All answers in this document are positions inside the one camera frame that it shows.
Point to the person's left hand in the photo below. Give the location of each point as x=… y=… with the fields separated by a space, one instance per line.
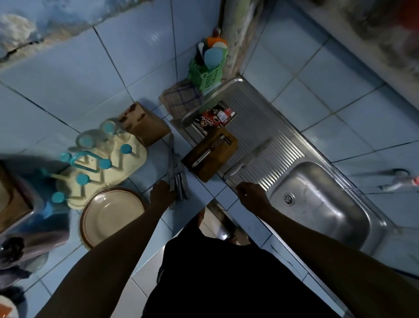
x=163 y=196

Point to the person's right hand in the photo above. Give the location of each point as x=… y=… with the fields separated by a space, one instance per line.
x=255 y=200

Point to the small wooden cutting board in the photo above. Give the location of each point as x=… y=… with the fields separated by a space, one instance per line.
x=216 y=160

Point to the knives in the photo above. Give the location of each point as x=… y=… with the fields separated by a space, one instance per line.
x=209 y=151

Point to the person's left forearm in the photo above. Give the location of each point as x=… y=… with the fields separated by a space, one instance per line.
x=108 y=262

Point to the person's right forearm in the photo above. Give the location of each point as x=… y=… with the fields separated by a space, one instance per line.
x=343 y=258

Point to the person's black clothing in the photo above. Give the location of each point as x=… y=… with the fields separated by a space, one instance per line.
x=229 y=278

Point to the cream cup rack teal knobs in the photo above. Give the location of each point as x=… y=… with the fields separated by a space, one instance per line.
x=124 y=163

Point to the round brown-rimmed plate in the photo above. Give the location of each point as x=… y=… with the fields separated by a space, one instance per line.
x=111 y=213

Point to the stainless steel sink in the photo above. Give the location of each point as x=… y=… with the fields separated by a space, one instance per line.
x=320 y=209

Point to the wooden knife block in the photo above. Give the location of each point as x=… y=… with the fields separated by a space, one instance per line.
x=147 y=126

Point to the clear glass cup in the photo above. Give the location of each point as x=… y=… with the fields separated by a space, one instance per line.
x=86 y=139
x=108 y=127

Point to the red black sachet pack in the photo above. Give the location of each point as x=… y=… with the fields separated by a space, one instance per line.
x=216 y=118

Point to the checked dishcloth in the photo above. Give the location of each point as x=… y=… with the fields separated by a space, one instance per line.
x=181 y=100

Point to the green plastic basket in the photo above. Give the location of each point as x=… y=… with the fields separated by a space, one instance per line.
x=204 y=78

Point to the clear cup with cutlery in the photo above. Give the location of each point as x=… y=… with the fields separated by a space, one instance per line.
x=32 y=245

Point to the light blue plastic scoop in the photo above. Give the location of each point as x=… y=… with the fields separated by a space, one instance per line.
x=214 y=59

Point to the orange plastic utensil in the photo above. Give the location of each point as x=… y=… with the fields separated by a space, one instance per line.
x=217 y=42

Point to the white plate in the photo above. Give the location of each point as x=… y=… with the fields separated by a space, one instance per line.
x=6 y=309

